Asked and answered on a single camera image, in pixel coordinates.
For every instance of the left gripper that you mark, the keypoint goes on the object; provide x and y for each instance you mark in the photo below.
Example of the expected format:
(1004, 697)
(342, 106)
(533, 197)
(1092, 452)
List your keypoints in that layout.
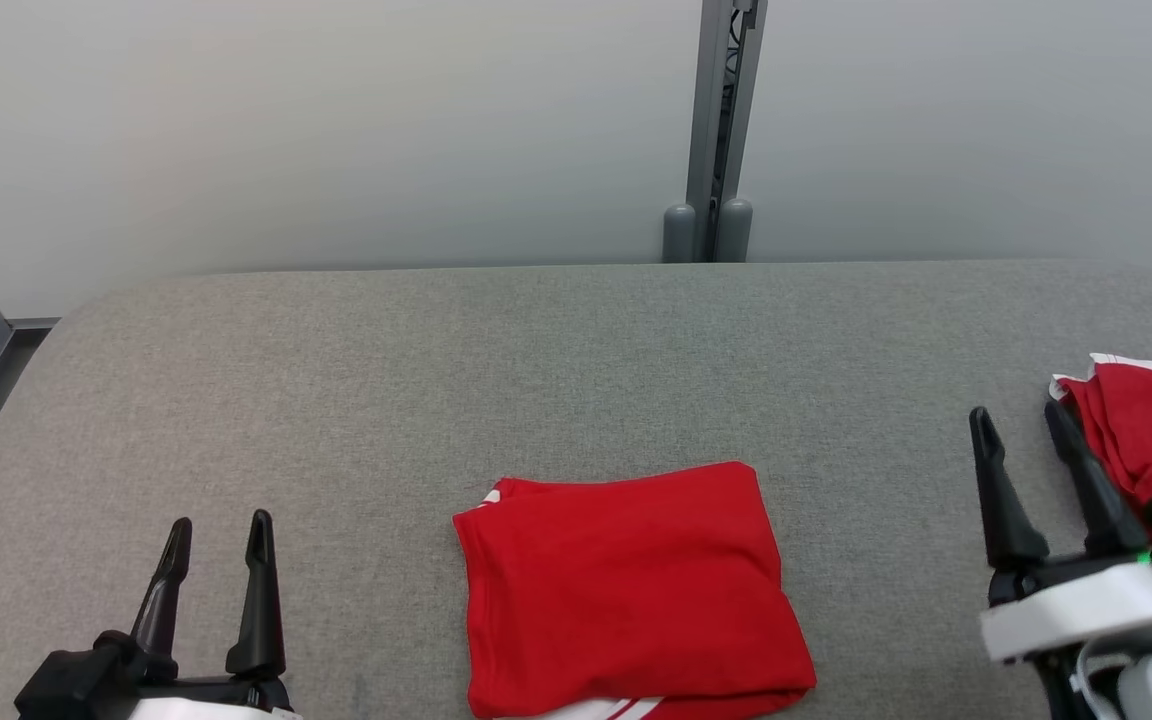
(216, 700)

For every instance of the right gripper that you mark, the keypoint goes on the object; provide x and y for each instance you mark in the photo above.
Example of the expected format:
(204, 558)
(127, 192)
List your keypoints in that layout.
(1076, 610)

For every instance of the red numbered basketball jersey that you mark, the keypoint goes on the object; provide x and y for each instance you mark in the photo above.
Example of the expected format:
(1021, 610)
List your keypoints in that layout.
(626, 590)

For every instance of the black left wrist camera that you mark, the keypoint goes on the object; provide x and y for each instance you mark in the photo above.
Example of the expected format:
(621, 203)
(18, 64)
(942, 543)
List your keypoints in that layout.
(66, 690)

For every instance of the grey double partition post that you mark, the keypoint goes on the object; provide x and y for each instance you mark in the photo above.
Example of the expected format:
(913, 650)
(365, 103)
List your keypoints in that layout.
(716, 120)

